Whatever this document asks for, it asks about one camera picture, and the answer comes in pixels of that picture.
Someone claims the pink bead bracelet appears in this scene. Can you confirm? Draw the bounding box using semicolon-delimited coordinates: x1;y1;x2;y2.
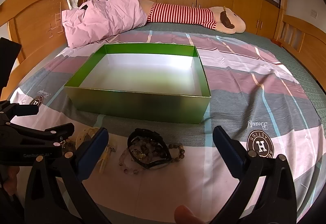
118;148;143;176

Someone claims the black wrist watch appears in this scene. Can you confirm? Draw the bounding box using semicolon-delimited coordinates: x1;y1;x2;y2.
127;128;172;169

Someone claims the brown bead bracelet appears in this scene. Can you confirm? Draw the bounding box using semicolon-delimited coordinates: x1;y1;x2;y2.
166;143;186;164

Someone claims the left hand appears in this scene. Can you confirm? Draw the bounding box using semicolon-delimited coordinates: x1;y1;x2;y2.
1;166;20;197

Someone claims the right hand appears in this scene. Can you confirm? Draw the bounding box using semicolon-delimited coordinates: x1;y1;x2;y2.
174;205;206;224

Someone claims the plaid bed sheet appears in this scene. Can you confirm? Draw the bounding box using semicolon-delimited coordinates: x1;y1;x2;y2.
8;25;325;223

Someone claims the wooden headboard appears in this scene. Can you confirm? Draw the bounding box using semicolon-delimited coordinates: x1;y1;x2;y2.
1;0;68;100

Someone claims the green cardboard box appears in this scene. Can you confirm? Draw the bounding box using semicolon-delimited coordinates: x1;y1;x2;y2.
65;43;211;124

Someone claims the pink crumpled pillow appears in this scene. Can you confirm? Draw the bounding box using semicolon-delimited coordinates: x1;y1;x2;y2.
61;0;147;48

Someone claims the wooden footboard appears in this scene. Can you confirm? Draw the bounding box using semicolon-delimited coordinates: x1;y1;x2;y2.
276;15;326;90

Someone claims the striped plush toy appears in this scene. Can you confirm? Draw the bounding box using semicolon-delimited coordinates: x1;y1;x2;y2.
139;0;246;34

